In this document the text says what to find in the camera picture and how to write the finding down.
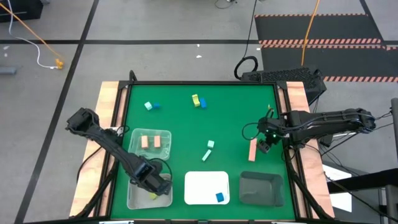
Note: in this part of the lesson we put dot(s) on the green table mat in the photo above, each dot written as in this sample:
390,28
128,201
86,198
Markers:
224,130

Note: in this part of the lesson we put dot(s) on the white plastic bin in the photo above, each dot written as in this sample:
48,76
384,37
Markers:
202,186

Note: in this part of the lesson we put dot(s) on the grey metal post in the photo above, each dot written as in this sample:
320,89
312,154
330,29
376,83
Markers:
395,124

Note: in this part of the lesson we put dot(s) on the black hazard-striped floor mat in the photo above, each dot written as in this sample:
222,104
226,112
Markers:
326,28

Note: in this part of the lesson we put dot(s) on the long mint block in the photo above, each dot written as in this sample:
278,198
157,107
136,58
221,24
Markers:
206,155

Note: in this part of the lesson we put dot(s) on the small grey floor object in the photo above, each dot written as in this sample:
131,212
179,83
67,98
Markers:
7,70

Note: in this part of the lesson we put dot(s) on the wooden side board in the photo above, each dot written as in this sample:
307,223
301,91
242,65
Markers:
320,193
93,186

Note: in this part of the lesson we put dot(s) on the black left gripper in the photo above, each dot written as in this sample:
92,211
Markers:
152,174

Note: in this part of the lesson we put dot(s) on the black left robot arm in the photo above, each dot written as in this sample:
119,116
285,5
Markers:
109,143

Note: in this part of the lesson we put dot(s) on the black equipment case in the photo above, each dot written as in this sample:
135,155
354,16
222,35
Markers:
18,9

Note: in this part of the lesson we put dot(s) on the grey metal stand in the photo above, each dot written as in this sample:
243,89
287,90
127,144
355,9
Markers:
391,205

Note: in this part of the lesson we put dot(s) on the pink block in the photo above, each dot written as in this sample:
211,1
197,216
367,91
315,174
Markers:
144,142

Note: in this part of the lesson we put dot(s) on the black perforated box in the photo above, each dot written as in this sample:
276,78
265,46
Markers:
280,74

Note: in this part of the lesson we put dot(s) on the short orange block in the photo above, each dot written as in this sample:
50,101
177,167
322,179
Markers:
157,141

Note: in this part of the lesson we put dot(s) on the black metal beam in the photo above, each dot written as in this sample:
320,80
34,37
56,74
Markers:
373,179

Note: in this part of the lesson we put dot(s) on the blue rectangular block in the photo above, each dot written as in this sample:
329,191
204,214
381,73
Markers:
203,103

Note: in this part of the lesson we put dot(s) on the white paper sheet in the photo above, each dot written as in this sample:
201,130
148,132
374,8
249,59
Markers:
340,199

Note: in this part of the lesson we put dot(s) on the small blue block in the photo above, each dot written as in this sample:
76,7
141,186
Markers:
219,197
156,105

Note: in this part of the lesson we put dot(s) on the yellow arch block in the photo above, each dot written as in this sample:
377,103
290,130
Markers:
196,101

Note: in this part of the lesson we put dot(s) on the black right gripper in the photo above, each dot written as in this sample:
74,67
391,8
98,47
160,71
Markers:
270,127

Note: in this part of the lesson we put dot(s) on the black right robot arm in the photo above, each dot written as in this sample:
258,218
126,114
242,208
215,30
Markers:
326,123

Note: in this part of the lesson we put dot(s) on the yellow floor plug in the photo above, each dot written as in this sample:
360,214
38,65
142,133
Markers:
59,64

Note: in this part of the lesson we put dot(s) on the dark grey plastic bin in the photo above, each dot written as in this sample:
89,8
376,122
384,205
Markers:
261,189

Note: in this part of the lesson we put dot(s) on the light grey plastic bin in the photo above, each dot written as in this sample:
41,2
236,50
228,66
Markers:
136,199

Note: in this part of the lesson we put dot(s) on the clear plastic bin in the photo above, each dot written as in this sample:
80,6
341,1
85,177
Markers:
136,149

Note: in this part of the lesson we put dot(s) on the long orange block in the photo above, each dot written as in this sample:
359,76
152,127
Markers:
252,151

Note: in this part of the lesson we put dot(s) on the small yellow cube block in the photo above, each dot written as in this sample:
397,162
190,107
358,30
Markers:
153,196

